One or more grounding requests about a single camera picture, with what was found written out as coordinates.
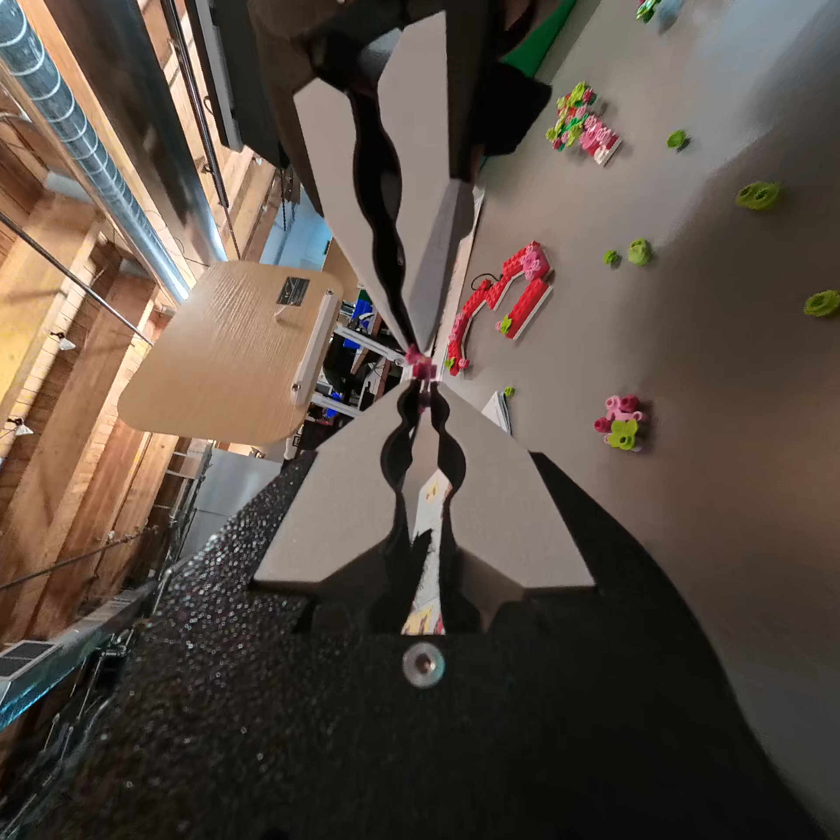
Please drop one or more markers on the white metal frame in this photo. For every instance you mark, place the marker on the white metal frame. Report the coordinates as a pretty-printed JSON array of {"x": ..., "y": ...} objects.
[{"x": 358, "y": 339}]

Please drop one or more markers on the dark metal beam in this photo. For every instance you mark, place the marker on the dark metal beam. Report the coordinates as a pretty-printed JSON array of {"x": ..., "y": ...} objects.
[{"x": 164, "y": 131}]

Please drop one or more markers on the green board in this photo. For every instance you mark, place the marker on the green board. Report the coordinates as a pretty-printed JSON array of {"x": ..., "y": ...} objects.
[{"x": 544, "y": 33}]

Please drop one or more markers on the magenta lego flower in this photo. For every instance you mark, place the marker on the magenta lego flower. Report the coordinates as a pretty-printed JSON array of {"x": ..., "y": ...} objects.
[{"x": 413, "y": 356}]

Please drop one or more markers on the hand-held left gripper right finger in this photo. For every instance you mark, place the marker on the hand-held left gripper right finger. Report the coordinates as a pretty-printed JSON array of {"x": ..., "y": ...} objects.
[{"x": 518, "y": 525}]

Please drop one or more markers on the thin metal rod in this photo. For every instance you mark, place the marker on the thin metal rod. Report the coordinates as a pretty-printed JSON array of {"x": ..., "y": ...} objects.
[{"x": 72, "y": 274}]

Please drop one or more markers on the white paper sheets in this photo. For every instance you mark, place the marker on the white paper sheets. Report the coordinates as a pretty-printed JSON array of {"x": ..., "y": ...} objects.
[{"x": 499, "y": 410}]

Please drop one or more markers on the white track spotlight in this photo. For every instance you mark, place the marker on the white track spotlight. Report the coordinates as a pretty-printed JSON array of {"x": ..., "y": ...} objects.
[
  {"x": 64, "y": 341},
  {"x": 21, "y": 428}
]

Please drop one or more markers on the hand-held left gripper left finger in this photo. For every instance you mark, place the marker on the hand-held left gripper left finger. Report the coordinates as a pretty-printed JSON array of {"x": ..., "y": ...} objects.
[{"x": 334, "y": 518}]

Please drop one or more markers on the blue storage bins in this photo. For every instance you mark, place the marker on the blue storage bins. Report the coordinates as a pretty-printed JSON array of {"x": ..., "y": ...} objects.
[{"x": 364, "y": 313}]

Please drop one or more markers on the grey metal cabinet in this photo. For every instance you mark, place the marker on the grey metal cabinet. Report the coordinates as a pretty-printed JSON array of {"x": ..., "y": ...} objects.
[{"x": 229, "y": 485}]

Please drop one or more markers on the light wooden board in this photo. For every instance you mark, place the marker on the light wooden board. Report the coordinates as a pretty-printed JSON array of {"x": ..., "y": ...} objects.
[{"x": 216, "y": 354}]

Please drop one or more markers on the lego instruction booklet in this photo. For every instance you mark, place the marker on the lego instruction booklet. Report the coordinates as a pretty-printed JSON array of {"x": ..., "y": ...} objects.
[{"x": 430, "y": 505}]

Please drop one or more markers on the black ceiling panel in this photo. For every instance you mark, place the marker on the black ceiling panel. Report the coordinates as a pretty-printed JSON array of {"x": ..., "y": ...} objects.
[{"x": 220, "y": 85}]

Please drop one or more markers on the green lego plate with stud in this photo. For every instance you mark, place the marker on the green lego plate with stud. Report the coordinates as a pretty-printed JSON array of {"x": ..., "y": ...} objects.
[{"x": 640, "y": 251}]

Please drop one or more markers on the red lego heart frame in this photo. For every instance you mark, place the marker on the red lego heart frame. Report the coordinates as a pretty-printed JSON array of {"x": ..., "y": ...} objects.
[{"x": 528, "y": 295}]

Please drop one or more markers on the ribbed metal air duct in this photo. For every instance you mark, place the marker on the ribbed metal air duct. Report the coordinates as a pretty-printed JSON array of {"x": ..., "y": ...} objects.
[{"x": 85, "y": 148}]

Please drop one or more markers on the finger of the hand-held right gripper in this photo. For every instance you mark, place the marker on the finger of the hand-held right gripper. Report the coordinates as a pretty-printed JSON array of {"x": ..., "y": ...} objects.
[
  {"x": 334, "y": 164},
  {"x": 420, "y": 98}
]

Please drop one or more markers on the colourful lego flower build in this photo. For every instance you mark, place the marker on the colourful lego flower build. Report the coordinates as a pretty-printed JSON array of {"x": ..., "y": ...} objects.
[{"x": 584, "y": 124}]

